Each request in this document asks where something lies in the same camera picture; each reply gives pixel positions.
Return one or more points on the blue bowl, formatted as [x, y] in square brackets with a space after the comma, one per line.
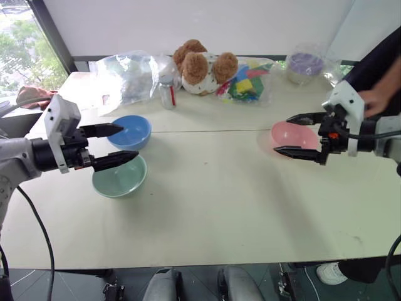
[134, 131]

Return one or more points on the reddish brown cloth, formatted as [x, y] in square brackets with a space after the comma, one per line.
[33, 95]

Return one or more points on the white sneaker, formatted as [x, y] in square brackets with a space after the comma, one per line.
[329, 272]

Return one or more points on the black table clamp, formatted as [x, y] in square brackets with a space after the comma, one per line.
[288, 283]
[114, 291]

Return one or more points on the green bowl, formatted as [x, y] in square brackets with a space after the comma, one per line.
[122, 182]

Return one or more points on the brown and white plush toy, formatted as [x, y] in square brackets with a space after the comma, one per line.
[200, 69]

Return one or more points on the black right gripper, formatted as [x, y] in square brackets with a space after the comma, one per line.
[336, 138]

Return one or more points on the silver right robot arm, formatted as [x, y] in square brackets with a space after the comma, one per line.
[387, 141]

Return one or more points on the person's bare hand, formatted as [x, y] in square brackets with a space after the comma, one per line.
[377, 100]

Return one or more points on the red pink bowl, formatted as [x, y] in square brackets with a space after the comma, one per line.
[291, 135]

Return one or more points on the grey rounded robot leg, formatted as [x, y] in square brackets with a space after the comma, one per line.
[239, 283]
[161, 285]

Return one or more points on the person's dark-sleeved forearm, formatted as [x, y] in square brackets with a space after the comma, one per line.
[372, 66]

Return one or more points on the person's dark trouser leg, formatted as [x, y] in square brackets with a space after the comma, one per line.
[366, 269]

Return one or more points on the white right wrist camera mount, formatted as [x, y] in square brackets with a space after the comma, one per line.
[347, 100]

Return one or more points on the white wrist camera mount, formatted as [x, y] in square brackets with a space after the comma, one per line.
[347, 100]
[61, 117]

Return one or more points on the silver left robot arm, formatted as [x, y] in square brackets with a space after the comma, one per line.
[15, 156]

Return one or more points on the dark window frame post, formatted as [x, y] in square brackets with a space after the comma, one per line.
[53, 34]

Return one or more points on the clear plastic bag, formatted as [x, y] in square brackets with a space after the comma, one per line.
[131, 78]

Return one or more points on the bag of coloured blocks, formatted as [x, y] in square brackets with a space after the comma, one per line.
[247, 84]

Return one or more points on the bag with purple container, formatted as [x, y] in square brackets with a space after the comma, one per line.
[305, 64]

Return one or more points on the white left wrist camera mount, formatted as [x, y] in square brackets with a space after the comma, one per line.
[61, 117]

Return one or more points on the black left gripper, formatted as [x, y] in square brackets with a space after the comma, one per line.
[75, 150]

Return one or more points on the small bottle with red label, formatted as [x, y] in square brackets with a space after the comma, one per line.
[167, 94]

